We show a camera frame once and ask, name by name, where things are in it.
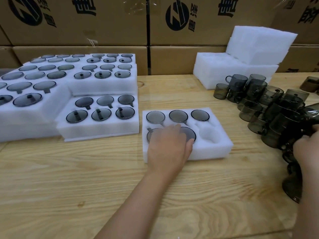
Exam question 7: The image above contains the person's right hand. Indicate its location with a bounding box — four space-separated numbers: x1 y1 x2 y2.
293 124 319 172

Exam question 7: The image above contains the person's left hand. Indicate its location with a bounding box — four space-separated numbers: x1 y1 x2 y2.
146 123 195 176

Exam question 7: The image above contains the white grooved foam tray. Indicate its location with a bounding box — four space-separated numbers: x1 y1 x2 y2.
86 53 136 67
0 81 71 125
0 64 83 89
142 108 234 165
22 54 91 66
0 121 60 143
66 63 138 96
56 94 140 143

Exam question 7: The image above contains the pile of smoky glass mugs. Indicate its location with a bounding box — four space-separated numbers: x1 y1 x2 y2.
213 74 319 204

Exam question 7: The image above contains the stack of white foam trays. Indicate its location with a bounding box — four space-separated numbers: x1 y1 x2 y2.
193 25 298 90

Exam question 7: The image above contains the person's left forearm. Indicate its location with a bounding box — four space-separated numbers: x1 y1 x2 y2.
94 169 180 239

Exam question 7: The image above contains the person's right forearm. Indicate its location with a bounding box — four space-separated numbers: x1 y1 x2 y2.
290 166 319 239

